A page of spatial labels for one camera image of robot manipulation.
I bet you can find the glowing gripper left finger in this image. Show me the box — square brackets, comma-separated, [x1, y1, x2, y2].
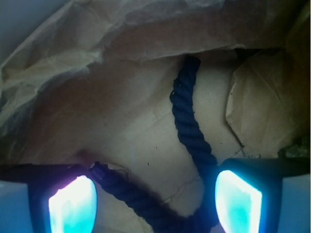
[0, 164, 98, 233]

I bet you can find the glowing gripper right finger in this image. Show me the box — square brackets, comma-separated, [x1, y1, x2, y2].
[215, 158, 311, 233]

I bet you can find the dark blue twisted rope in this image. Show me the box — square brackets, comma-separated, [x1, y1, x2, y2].
[88, 55, 221, 233]

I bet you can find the brown paper bag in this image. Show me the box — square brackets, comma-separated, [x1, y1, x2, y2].
[0, 0, 311, 233]

